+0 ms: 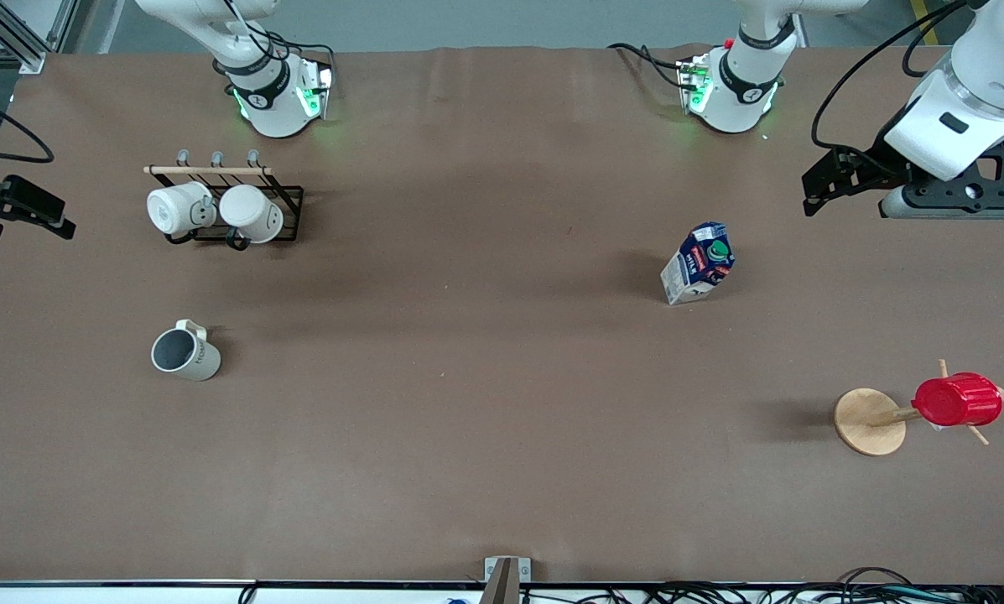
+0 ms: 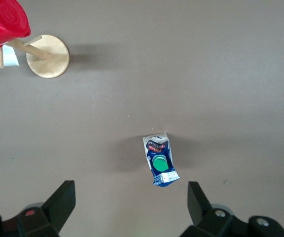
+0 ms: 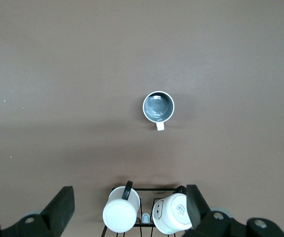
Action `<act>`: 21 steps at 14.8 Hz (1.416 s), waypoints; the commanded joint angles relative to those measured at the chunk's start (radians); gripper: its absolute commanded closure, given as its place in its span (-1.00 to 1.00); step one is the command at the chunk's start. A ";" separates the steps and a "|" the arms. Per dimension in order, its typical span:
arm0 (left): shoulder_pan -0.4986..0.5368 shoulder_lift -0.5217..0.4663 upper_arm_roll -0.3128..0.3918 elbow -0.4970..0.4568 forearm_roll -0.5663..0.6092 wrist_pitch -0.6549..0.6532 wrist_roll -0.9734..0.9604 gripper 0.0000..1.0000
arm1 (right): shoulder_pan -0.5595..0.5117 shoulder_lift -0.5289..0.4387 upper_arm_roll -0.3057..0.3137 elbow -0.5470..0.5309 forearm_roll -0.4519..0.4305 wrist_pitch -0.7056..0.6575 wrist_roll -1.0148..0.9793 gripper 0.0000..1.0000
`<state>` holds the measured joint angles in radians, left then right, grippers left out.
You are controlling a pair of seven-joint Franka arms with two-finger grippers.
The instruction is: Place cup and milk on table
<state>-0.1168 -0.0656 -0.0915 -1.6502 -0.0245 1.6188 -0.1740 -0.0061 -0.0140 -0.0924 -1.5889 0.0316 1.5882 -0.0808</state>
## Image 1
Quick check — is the blue white milk carton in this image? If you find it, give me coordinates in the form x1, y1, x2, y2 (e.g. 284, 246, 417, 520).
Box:
660, 221, 736, 306

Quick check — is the beige mug grey inside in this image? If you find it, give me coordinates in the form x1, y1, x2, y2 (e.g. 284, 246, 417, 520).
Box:
151, 319, 222, 383

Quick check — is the wooden cup tree stand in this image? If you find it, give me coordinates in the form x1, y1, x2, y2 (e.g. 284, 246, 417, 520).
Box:
834, 359, 1004, 458

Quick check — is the red plastic cup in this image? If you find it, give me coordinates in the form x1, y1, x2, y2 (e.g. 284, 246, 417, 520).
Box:
913, 372, 1004, 427

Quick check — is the white ceramic mug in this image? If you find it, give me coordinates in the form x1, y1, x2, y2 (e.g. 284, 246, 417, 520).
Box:
219, 185, 285, 246
147, 180, 217, 238

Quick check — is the brown table cover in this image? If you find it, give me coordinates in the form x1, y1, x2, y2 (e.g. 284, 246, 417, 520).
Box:
0, 46, 1004, 585

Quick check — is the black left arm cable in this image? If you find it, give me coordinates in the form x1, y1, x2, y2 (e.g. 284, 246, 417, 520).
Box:
810, 0, 987, 154

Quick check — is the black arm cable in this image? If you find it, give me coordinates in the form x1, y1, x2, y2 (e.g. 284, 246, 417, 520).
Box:
810, 0, 987, 154
0, 87, 55, 165

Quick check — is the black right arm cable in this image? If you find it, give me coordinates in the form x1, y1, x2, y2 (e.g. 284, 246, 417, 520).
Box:
0, 87, 55, 165

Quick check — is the aluminium frame profile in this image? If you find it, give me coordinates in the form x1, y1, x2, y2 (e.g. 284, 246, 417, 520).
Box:
0, 0, 80, 75

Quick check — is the black left base cable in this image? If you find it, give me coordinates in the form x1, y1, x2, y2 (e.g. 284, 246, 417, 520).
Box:
608, 42, 689, 90

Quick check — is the black base cable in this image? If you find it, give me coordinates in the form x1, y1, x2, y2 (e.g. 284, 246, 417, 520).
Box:
216, 0, 337, 70
608, 42, 689, 90

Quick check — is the black wire mug rack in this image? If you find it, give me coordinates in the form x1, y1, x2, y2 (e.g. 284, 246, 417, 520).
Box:
143, 149, 305, 251

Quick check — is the black right base cable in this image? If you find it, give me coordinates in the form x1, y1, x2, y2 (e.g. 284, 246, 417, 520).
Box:
216, 0, 337, 70

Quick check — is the black looped floor cable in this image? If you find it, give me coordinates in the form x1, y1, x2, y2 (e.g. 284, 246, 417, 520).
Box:
837, 567, 918, 591

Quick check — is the black floor cable tangle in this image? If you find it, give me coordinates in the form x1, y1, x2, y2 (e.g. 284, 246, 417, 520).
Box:
518, 581, 1004, 604

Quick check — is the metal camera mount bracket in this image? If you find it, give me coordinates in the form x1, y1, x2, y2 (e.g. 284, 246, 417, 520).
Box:
478, 556, 533, 604

